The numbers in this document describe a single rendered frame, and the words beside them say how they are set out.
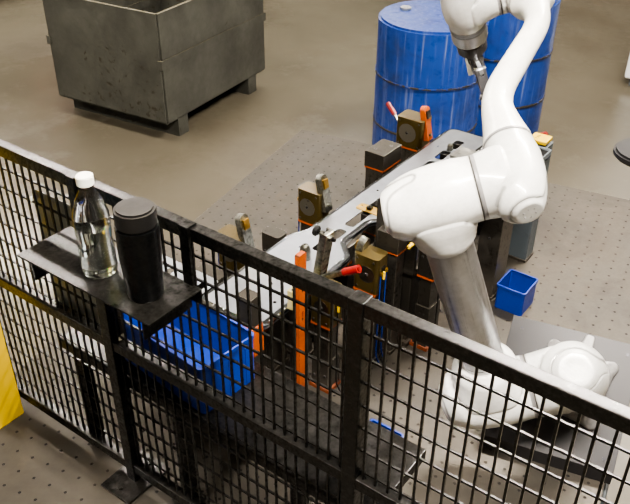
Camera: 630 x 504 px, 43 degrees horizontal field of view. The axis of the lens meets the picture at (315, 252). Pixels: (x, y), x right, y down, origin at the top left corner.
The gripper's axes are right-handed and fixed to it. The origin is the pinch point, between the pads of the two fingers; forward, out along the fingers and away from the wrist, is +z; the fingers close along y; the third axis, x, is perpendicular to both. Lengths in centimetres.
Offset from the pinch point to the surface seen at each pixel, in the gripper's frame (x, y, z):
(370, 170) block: 39, 27, 56
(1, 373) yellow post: 140, -43, -10
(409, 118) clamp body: 20, 48, 62
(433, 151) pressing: 16, 31, 62
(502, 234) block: 5, -17, 50
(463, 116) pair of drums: -8, 142, 194
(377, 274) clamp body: 42, -35, 17
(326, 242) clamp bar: 50, -34, -6
